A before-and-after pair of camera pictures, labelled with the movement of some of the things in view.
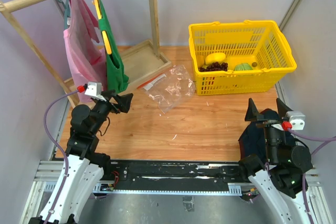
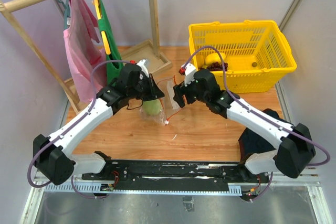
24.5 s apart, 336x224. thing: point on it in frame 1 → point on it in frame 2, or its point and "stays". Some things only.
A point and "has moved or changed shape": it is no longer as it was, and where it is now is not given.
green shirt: [117, 74] stays
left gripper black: [123, 101] → [154, 92]
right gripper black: [252, 113] → [180, 90]
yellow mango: [214, 57] stays
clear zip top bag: [170, 87] has moved or changed shape
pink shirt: [86, 61] stays
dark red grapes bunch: [215, 66] stays
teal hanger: [66, 6] stays
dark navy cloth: [252, 140] stays
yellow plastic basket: [247, 42] stays
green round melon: [241, 66] → [152, 107]
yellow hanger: [107, 44] stays
